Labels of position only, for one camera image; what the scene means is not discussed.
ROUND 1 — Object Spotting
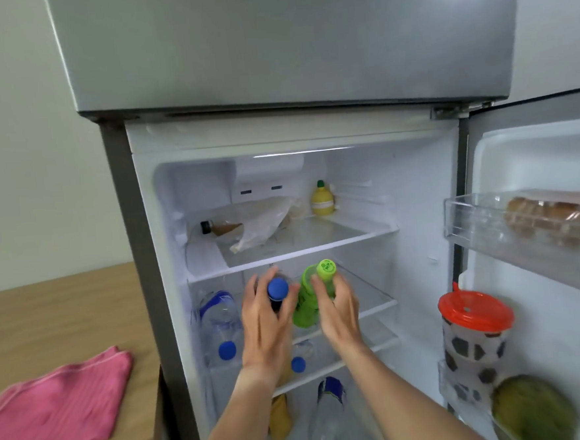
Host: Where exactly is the green bottle with green cap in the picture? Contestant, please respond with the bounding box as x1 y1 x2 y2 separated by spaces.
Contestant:
288 258 341 330

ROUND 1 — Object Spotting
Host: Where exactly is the green round fruit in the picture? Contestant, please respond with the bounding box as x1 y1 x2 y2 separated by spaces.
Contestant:
488 370 580 440

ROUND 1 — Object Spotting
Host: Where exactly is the person's left hand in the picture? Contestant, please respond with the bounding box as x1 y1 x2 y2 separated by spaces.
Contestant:
236 271 307 376

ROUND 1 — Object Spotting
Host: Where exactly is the small clear water bottle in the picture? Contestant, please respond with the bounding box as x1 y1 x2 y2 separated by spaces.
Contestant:
288 339 318 375

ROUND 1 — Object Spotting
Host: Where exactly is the person's left forearm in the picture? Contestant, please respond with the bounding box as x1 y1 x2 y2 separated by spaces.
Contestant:
184 361 292 440

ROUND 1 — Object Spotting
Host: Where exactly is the person's right hand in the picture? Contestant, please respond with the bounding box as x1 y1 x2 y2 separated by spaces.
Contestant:
310 272 364 358

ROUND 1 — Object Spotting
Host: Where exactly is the grey fridge door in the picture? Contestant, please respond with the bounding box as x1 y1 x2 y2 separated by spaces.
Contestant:
422 87 580 440

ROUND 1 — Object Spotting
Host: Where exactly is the dark bottle with blue cap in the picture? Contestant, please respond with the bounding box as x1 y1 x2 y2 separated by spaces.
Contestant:
254 272 294 320

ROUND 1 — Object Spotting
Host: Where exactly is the clear plastic bag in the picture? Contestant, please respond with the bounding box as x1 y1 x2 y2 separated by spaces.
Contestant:
186 195 306 257

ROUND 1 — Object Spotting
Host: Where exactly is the person's right forearm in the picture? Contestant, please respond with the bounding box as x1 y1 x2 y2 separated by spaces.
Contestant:
335 335 490 440

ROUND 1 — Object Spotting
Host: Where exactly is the pink cloth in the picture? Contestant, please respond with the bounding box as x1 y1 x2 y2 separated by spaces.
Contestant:
0 344 139 440

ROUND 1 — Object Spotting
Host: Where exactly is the patterned cup with red lid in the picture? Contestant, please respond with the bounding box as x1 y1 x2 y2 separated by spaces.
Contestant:
436 278 521 405

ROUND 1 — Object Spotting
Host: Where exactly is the grey refrigerator body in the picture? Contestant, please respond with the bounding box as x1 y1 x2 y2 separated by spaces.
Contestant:
97 93 489 440

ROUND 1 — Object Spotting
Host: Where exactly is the pack of brown eggs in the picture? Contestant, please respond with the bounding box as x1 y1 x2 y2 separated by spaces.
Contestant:
503 191 580 250

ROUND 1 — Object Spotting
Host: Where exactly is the grey freezer door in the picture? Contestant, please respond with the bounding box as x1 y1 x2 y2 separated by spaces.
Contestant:
44 0 531 134

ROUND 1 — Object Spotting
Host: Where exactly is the yellow packet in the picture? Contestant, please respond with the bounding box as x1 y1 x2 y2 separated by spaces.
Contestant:
266 393 295 440

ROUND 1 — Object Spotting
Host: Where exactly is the clear bottle with blue label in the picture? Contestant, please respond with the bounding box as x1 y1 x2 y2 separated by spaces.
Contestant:
304 375 352 440

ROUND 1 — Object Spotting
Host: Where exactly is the yellow lemon juice bottle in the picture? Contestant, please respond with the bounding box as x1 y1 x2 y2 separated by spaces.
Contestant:
309 179 337 217

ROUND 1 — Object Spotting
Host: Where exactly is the brown bottle with black cap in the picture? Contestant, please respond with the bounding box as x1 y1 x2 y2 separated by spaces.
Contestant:
200 218 245 238

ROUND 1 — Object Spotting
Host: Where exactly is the glass fridge shelf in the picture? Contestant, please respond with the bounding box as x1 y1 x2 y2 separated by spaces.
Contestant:
184 209 403 284
190 259 400 334
206 314 405 402

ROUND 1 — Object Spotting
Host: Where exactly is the large clear water bottle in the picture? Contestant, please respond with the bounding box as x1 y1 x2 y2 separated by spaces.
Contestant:
195 287 246 369

